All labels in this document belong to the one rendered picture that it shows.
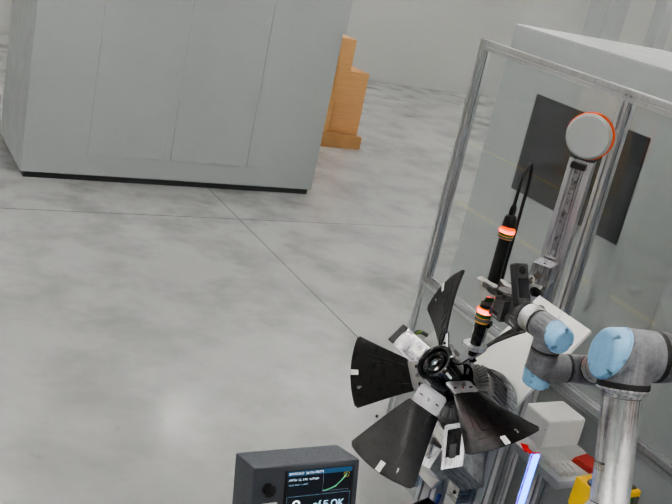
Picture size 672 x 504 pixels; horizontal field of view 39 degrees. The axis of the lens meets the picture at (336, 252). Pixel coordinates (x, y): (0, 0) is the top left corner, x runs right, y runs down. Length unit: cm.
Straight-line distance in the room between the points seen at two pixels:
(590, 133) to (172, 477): 228
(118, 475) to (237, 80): 461
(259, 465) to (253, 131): 637
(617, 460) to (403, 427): 83
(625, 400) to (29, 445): 287
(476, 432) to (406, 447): 26
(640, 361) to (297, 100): 650
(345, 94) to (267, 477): 896
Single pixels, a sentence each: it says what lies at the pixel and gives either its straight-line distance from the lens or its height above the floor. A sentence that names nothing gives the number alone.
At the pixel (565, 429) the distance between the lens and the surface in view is 333.
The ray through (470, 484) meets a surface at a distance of 285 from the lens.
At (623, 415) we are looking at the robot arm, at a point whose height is 150.
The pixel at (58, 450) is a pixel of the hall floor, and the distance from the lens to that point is 434.
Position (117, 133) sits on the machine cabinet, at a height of 43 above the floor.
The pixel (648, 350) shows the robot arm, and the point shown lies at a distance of 215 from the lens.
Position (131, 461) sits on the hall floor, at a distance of 431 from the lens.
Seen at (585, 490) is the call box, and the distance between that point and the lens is 275.
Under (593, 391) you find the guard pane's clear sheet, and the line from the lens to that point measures 341.
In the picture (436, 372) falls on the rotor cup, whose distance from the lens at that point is 279.
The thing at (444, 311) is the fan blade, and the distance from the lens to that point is 296.
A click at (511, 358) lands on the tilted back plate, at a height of 119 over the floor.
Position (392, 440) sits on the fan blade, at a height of 100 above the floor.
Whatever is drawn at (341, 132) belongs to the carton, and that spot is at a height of 16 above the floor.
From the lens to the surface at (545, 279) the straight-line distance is 323.
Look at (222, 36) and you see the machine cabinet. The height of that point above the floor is 132.
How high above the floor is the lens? 236
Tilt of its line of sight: 19 degrees down
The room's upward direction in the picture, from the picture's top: 12 degrees clockwise
